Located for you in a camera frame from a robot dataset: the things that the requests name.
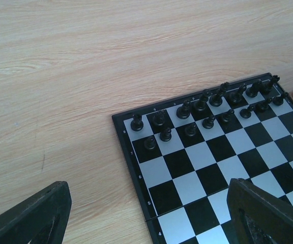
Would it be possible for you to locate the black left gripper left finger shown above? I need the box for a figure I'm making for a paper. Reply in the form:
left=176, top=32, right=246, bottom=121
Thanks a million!
left=0, top=181, right=71, bottom=243

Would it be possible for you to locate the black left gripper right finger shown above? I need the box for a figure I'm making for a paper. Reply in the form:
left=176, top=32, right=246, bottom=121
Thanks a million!
left=226, top=178, right=293, bottom=243

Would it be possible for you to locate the black white chessboard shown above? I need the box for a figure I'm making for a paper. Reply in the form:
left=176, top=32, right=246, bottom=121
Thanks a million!
left=112, top=73, right=293, bottom=243

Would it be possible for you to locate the black pawn g file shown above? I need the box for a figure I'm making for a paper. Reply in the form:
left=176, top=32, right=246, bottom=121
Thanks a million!
left=255, top=98, right=272, bottom=112

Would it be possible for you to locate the black pawn h file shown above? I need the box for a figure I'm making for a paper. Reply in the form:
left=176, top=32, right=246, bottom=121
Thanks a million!
left=272, top=92, right=289, bottom=106

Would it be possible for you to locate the black bishop right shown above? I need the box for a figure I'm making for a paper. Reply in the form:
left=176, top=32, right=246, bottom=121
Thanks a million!
left=228, top=83, right=247, bottom=105

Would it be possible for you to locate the black king piece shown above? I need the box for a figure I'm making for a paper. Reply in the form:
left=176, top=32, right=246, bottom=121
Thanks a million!
left=209, top=82, right=230, bottom=107

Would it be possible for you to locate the black queen piece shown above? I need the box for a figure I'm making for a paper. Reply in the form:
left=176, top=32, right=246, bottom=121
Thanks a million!
left=193, top=89, right=212, bottom=112

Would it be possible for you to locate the black knight right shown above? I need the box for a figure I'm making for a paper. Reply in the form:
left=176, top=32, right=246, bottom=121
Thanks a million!
left=246, top=80, right=262, bottom=98

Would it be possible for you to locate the black knight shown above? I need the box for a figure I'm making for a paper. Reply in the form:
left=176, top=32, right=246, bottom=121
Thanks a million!
left=152, top=110, right=165, bottom=127
left=246, top=80, right=262, bottom=98

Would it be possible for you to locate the black rook right corner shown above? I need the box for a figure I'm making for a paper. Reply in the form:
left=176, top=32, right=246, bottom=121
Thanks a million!
left=260, top=75, right=280, bottom=94

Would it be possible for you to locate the black rook corner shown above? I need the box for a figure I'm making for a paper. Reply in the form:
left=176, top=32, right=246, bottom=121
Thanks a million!
left=260, top=75, right=280, bottom=94
left=130, top=113, right=144, bottom=131

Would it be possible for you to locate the black rook left corner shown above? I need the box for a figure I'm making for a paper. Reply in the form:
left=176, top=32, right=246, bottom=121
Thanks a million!
left=130, top=113, right=144, bottom=131

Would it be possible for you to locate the black knight left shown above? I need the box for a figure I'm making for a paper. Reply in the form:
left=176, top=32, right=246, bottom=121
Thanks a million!
left=152, top=110, right=165, bottom=127

